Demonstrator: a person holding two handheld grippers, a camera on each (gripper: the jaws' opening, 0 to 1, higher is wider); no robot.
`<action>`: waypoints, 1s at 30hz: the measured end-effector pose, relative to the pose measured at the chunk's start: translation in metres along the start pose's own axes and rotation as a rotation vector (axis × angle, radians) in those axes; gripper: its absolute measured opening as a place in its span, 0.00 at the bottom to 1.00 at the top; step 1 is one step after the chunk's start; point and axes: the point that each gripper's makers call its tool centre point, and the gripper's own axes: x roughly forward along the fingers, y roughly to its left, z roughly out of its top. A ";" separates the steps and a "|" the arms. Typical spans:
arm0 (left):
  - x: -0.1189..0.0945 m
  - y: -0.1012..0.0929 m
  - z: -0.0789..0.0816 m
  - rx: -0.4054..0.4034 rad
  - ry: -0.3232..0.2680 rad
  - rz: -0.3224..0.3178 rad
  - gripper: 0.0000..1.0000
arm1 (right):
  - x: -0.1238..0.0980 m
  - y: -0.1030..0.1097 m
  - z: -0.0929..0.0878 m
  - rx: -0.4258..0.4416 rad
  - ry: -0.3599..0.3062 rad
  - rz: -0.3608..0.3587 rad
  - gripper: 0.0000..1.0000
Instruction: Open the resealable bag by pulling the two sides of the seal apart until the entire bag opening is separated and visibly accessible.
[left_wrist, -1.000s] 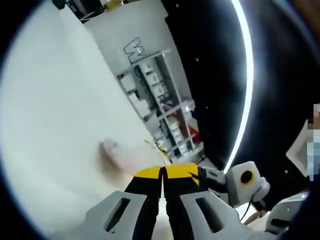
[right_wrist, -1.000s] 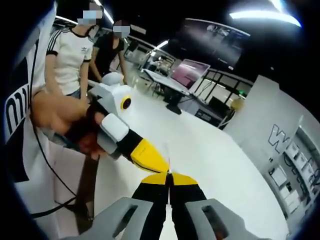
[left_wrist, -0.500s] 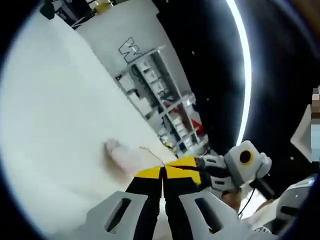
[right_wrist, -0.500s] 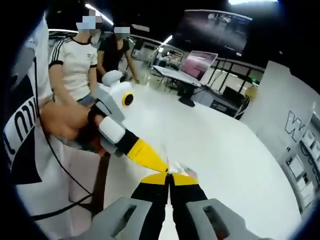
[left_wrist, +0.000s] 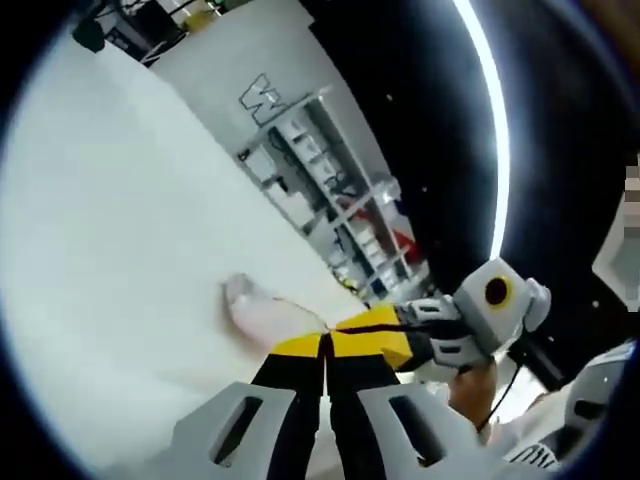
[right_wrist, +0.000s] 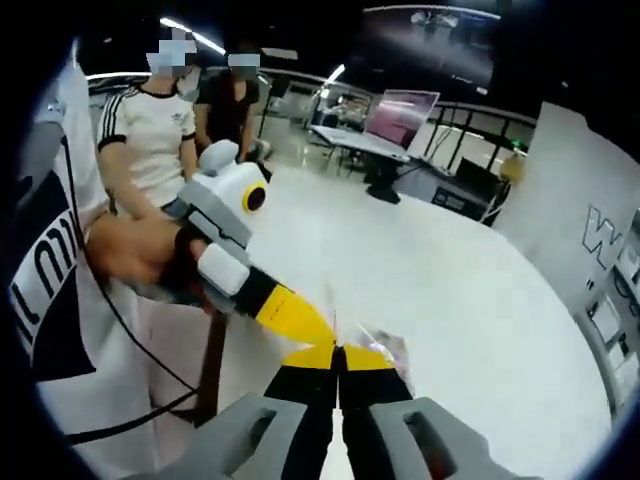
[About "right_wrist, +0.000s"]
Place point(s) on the green exit sign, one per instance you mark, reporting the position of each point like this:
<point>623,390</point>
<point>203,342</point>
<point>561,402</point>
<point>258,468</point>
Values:
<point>517,144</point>

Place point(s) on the white desk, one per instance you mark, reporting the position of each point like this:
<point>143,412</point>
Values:
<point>360,140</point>

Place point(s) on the dark labelled cabinet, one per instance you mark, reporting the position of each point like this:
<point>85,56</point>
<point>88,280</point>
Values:
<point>460,192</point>

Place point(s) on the operator in white black shirt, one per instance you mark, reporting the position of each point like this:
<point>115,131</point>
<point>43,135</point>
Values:
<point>75,165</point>

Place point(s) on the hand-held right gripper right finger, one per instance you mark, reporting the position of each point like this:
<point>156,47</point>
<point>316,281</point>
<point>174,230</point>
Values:
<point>395,430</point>

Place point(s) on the clear resealable bag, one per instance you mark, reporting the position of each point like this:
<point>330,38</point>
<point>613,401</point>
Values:
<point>387,350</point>

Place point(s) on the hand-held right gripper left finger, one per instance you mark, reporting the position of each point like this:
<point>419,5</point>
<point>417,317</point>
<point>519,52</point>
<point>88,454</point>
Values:
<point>280,425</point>

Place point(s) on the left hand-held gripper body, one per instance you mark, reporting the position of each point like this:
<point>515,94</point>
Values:
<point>225,190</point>

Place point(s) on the person's left hand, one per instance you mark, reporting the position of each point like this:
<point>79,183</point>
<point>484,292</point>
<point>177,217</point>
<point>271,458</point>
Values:
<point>135,255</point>

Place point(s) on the yellow hanging bag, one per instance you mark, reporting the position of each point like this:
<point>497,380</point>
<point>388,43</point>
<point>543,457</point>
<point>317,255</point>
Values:
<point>513,172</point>

